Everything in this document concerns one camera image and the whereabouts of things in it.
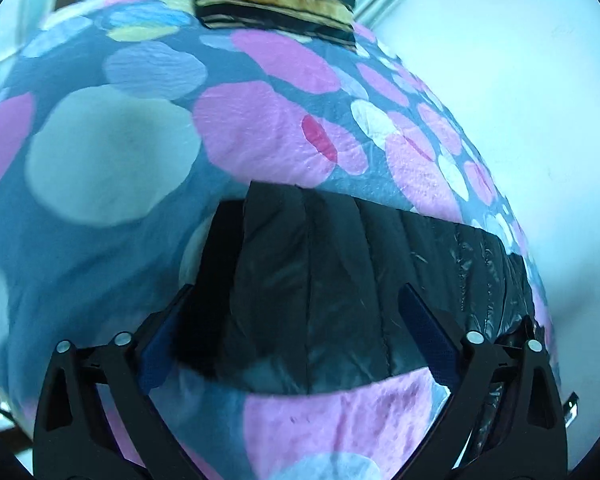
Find polka-dot bed cover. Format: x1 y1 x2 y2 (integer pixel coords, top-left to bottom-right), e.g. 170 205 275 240
0 0 566 480

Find black yellow striped pillow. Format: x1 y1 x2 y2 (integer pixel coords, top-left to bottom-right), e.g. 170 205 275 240
192 0 367 52

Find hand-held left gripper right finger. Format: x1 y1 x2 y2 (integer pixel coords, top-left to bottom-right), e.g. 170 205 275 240
400 282 571 480

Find black puffer jacket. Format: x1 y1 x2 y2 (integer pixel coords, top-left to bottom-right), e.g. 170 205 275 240
177 180 548 461

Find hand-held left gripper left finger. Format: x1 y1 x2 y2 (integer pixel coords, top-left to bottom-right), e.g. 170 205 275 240
32 282 216 480

